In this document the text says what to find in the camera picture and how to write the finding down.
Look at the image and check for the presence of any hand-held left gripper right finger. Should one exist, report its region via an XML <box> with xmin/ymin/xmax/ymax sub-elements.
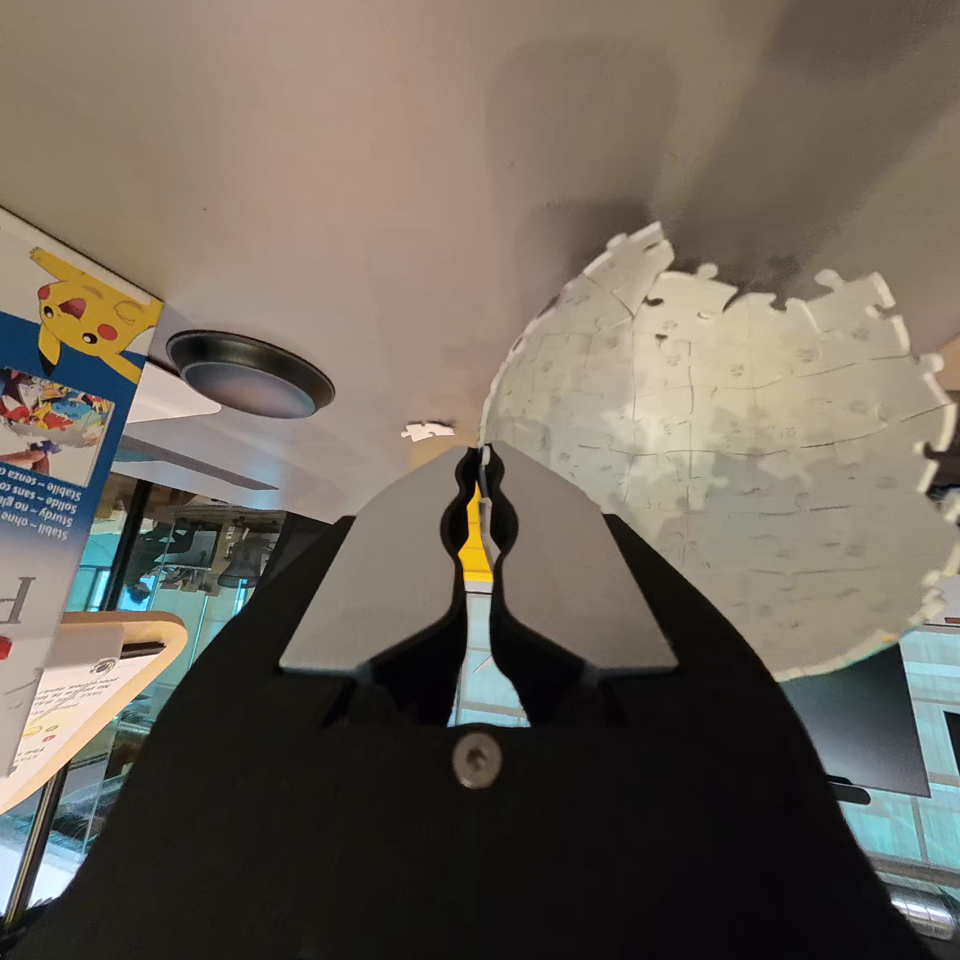
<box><xmin>487</xmin><ymin>440</ymin><xmax>681</xmax><ymax>729</ymax></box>

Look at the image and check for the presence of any black round ball stand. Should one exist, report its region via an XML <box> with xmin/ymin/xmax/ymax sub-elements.
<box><xmin>165</xmin><ymin>328</ymin><xmax>337</xmax><ymax>421</ymax></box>

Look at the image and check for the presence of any plywood sign board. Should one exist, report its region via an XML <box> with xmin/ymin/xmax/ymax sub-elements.
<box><xmin>0</xmin><ymin>609</ymin><xmax>189</xmax><ymax>817</ymax></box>

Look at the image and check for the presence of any partly built puzzle ball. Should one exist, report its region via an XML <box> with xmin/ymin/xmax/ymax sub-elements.
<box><xmin>477</xmin><ymin>221</ymin><xmax>960</xmax><ymax>684</ymax></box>

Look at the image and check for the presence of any black metal post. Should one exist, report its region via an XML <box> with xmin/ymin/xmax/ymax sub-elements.
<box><xmin>0</xmin><ymin>480</ymin><xmax>155</xmax><ymax>927</ymax></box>

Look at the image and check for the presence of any printed puzzle box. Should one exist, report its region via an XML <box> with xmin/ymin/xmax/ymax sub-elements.
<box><xmin>0</xmin><ymin>206</ymin><xmax>166</xmax><ymax>777</ymax></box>

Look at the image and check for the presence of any metal railing tube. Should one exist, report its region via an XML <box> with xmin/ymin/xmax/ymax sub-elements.
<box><xmin>888</xmin><ymin>885</ymin><xmax>960</xmax><ymax>940</ymax></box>

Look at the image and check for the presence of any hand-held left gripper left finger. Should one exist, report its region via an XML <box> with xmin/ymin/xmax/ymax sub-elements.
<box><xmin>277</xmin><ymin>445</ymin><xmax>475</xmax><ymax>727</ymax></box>

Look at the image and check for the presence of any yellow box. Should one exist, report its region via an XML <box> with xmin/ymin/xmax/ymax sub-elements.
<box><xmin>456</xmin><ymin>482</ymin><xmax>498</xmax><ymax>595</ymax></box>

